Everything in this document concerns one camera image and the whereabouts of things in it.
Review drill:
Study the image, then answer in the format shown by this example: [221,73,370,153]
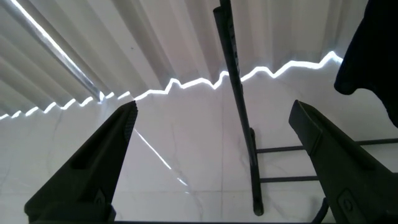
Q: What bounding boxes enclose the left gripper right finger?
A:
[288,99,398,223]

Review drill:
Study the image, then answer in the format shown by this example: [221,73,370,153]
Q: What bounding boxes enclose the black clothes rack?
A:
[213,0,398,217]

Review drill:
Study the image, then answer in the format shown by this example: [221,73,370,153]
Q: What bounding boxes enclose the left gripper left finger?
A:
[24,100,139,223]

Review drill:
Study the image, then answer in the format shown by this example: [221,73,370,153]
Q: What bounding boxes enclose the black cable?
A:
[310,197,330,223]

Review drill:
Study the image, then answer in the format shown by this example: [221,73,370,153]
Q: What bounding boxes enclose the white curtain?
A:
[0,0,371,121]

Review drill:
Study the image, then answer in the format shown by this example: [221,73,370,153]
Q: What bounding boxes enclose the black t-shirt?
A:
[333,0,398,129]

